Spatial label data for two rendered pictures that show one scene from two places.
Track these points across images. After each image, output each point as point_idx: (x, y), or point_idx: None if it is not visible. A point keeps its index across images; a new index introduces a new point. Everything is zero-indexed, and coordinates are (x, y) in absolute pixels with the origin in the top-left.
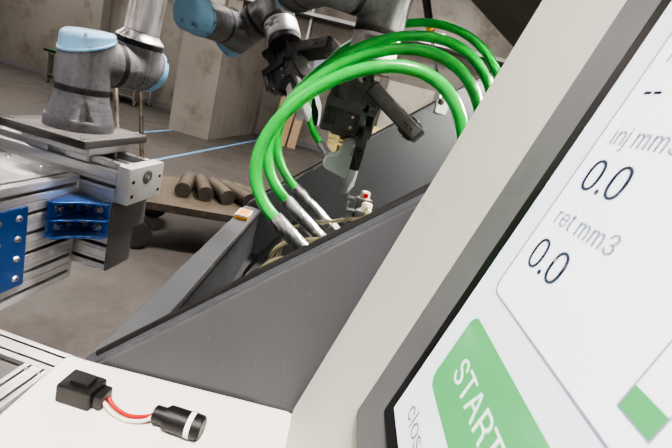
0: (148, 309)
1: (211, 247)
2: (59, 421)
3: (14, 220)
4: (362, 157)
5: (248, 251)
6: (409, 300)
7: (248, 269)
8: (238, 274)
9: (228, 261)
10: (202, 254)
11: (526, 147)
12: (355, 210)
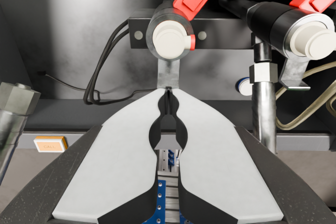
0: (279, 146)
1: (159, 144)
2: None
3: (148, 219)
4: (291, 169)
5: (50, 103)
6: None
7: (124, 99)
8: (94, 97)
9: None
10: (178, 145)
11: None
12: (299, 62)
